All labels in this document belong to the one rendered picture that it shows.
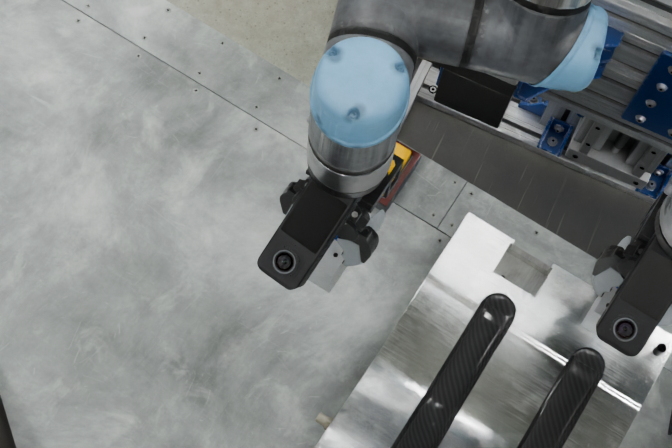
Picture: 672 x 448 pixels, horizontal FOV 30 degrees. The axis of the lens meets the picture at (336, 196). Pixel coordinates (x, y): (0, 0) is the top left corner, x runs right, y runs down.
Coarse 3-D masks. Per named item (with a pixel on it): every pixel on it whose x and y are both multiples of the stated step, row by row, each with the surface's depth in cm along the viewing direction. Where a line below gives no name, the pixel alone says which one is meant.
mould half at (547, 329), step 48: (480, 240) 136; (432, 288) 134; (480, 288) 134; (576, 288) 134; (432, 336) 132; (528, 336) 132; (576, 336) 132; (384, 384) 130; (480, 384) 131; (528, 384) 131; (624, 384) 131; (336, 432) 124; (384, 432) 126; (480, 432) 129; (576, 432) 129; (624, 432) 129
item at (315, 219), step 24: (312, 192) 111; (288, 216) 112; (312, 216) 112; (336, 216) 111; (288, 240) 112; (312, 240) 112; (264, 264) 113; (288, 264) 112; (312, 264) 112; (288, 288) 112
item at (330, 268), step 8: (336, 240) 129; (328, 248) 127; (336, 248) 127; (328, 256) 127; (336, 256) 128; (320, 264) 126; (328, 264) 126; (336, 264) 127; (320, 272) 127; (328, 272) 126; (336, 272) 127; (312, 280) 131; (320, 280) 129; (328, 280) 128; (336, 280) 131; (328, 288) 130
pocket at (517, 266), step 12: (504, 252) 136; (516, 252) 137; (504, 264) 138; (516, 264) 138; (528, 264) 138; (540, 264) 137; (504, 276) 137; (516, 276) 137; (528, 276) 137; (540, 276) 138; (528, 288) 137; (540, 288) 136
